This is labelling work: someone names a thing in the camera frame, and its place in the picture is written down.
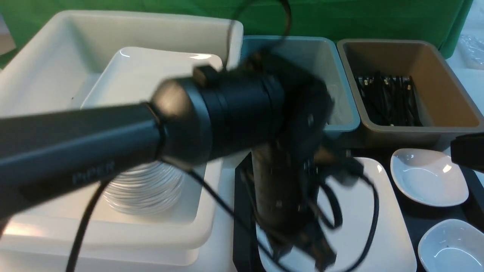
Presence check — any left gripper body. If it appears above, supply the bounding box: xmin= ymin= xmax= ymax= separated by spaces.
xmin=251 ymin=145 xmax=363 ymax=272

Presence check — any large white rice plate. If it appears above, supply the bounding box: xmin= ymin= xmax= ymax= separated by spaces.
xmin=255 ymin=158 xmax=417 ymax=272

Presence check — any white small dish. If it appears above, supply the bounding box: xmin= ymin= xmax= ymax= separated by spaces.
xmin=389 ymin=148 xmax=470 ymax=208
xmin=418 ymin=219 xmax=484 ymax=272

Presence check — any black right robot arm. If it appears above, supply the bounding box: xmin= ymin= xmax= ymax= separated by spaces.
xmin=450 ymin=132 xmax=484 ymax=173

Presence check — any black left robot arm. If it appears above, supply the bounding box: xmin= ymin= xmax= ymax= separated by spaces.
xmin=1 ymin=50 xmax=370 ymax=272

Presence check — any teal plastic bin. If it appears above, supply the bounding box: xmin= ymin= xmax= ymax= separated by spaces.
xmin=240 ymin=36 xmax=361 ymax=140

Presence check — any pile of black chopsticks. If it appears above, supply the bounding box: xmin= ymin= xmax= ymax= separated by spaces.
xmin=354 ymin=71 xmax=423 ymax=127

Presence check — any black serving tray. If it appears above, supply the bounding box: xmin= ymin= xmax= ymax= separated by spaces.
xmin=233 ymin=147 xmax=484 ymax=272

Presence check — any stack of white small bowls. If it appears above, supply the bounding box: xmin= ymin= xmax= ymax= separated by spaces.
xmin=102 ymin=162 xmax=185 ymax=215

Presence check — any brown plastic bin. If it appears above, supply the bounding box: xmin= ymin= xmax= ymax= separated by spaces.
xmin=337 ymin=39 xmax=483 ymax=151

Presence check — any stack of white square plates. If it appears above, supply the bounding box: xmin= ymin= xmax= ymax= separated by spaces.
xmin=81 ymin=47 xmax=222 ymax=108

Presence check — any green cloth backdrop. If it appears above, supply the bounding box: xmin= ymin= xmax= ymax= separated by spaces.
xmin=1 ymin=0 xmax=473 ymax=68

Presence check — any large white plastic tub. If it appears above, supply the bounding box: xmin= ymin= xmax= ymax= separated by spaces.
xmin=1 ymin=11 xmax=244 ymax=271

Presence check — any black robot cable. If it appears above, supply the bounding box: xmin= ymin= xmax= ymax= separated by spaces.
xmin=66 ymin=0 xmax=380 ymax=272

